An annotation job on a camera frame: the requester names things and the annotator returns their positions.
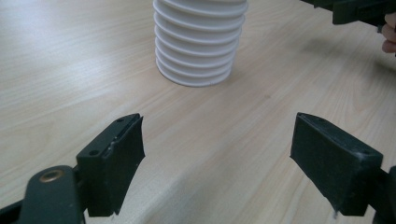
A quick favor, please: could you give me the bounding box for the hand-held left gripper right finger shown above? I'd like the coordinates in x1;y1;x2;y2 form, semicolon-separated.
290;112;384;217

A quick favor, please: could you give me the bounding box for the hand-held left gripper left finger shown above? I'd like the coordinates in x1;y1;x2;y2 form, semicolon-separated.
76;113;146;217

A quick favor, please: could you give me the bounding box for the stack of white cups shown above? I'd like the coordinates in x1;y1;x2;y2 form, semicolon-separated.
152;0;249;88

